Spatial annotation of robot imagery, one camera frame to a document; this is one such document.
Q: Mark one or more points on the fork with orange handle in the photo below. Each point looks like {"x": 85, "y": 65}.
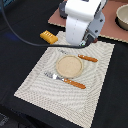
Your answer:
{"x": 56, "y": 77}

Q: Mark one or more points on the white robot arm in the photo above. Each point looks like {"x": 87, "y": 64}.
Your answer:
{"x": 84, "y": 9}

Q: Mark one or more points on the pink toy stove board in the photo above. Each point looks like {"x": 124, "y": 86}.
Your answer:
{"x": 110, "y": 29}

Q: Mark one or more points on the yellow toy pastry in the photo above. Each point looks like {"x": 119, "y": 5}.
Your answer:
{"x": 49, "y": 37}

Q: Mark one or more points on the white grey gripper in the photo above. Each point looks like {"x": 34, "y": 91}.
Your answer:
{"x": 79, "y": 30}

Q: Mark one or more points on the knife with orange handle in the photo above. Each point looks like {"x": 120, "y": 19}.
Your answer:
{"x": 79, "y": 55}

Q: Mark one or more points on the beige woven placemat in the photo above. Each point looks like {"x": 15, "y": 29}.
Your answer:
{"x": 71, "y": 103}

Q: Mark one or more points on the cream bowl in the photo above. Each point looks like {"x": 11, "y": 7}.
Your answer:
{"x": 122, "y": 15}

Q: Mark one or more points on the round beige plate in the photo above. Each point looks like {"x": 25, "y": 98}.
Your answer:
{"x": 69, "y": 66}

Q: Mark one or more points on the small grey saucepan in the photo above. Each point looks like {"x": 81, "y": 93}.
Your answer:
{"x": 62, "y": 9}

